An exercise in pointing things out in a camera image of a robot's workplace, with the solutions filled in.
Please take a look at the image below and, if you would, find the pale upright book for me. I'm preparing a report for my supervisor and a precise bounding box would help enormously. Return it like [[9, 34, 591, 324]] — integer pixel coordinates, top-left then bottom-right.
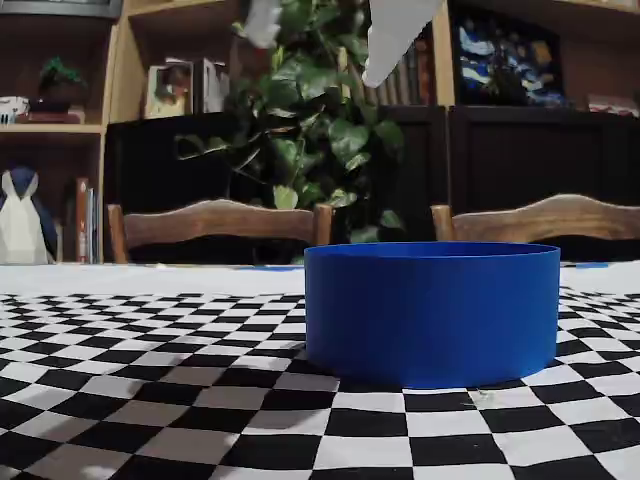
[[194, 58, 231, 114]]

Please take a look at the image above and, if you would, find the blue round box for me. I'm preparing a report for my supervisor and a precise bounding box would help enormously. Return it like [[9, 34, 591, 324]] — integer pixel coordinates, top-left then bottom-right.
[[303, 242, 560, 390]]

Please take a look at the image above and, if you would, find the green bonsai model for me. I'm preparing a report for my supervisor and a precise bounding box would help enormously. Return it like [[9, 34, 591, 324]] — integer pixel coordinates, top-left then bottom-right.
[[27, 57, 89, 124]]

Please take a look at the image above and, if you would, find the light wooden bookshelf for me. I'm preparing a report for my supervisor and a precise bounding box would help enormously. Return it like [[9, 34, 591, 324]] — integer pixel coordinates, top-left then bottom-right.
[[0, 0, 640, 266]]

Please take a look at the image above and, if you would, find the blue white penguin figure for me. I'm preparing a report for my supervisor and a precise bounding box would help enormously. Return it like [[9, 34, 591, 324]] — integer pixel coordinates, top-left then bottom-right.
[[0, 167, 59, 265]]

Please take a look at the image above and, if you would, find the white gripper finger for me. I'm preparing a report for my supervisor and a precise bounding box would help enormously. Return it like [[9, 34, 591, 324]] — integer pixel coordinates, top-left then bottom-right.
[[243, 0, 285, 50], [362, 0, 446, 89]]

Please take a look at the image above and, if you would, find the wooden chair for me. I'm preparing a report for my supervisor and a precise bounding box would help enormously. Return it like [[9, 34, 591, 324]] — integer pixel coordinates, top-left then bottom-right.
[[107, 198, 334, 265], [430, 193, 640, 262]]

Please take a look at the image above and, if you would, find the thin blue book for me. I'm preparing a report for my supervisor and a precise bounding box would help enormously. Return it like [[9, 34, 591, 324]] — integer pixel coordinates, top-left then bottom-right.
[[88, 187, 101, 264]]

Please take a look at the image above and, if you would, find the checkered print white mat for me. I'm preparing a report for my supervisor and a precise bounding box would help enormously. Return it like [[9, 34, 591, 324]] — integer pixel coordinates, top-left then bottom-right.
[[0, 262, 640, 480]]

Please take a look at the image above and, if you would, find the framed photo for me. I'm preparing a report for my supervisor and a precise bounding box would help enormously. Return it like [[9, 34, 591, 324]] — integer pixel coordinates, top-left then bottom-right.
[[144, 62, 194, 120]]

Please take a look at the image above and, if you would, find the green pothos plant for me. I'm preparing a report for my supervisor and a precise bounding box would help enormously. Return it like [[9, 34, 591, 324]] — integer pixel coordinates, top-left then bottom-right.
[[174, 0, 406, 246]]

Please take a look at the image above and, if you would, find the white patterned mug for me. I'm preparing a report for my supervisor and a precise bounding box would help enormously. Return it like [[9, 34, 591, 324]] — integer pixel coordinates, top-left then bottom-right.
[[0, 97, 29, 125]]

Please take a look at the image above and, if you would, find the starry night picture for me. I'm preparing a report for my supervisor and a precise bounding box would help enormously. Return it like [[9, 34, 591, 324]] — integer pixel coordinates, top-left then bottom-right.
[[457, 14, 566, 106]]

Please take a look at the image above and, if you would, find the orange spine book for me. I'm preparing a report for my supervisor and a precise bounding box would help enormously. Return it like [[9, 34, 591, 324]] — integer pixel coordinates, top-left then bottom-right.
[[75, 177, 90, 264]]

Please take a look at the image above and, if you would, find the dark framed monitor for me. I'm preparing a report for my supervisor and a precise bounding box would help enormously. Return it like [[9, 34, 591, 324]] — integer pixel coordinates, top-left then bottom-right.
[[0, 0, 124, 20]]

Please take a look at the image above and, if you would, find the brown hardcover book set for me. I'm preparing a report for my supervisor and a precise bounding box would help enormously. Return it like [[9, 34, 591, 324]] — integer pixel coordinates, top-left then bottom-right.
[[377, 24, 436, 105]]

